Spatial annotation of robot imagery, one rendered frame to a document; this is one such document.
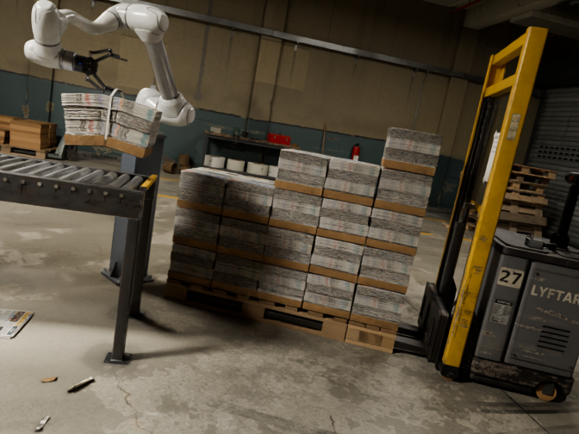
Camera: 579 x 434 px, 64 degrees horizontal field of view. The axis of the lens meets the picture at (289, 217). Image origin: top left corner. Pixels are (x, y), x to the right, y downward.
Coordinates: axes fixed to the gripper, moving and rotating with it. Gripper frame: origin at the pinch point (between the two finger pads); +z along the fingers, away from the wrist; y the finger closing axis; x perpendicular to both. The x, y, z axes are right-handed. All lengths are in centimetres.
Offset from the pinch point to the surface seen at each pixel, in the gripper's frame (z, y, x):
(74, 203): -4, 57, 31
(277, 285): 104, 97, -26
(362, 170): 131, 16, -15
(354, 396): 137, 117, 48
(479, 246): 190, 38, 25
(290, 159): 93, 22, -30
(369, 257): 148, 64, -10
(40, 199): -17, 58, 31
